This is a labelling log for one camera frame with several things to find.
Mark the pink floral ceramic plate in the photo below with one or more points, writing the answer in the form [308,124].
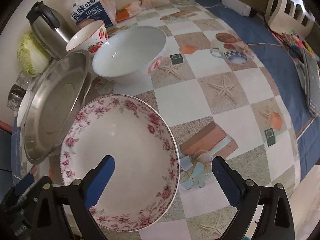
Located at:
[147,166]

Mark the silver flat device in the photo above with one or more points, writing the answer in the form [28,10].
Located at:
[311,82]

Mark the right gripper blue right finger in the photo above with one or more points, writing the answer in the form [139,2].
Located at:
[225,178]

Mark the strawberry pattern ceramic bowl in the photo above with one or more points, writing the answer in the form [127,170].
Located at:
[90,38]

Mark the checkered patterned tablecloth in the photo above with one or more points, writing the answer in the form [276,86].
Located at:
[207,74]

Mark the orange snack packet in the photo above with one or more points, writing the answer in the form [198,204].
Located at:
[128,11]
[149,4]

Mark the glass teapot brown handle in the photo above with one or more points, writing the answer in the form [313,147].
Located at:
[15,97]

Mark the stainless steel thermos jug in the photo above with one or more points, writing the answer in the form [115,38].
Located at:
[50,29]

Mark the toast bread bag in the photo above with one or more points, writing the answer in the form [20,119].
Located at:
[84,12]

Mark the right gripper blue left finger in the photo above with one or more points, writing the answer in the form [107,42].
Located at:
[96,180]

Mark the white chair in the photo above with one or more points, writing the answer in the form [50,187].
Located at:
[289,16]

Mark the stainless steel round tray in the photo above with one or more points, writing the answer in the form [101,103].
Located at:
[58,95]

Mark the napa cabbage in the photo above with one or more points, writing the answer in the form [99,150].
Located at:
[33,58]

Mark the white square ceramic bowl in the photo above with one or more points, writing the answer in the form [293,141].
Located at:
[24,106]

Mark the colourful clutter pile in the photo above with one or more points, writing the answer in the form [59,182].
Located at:
[294,44]

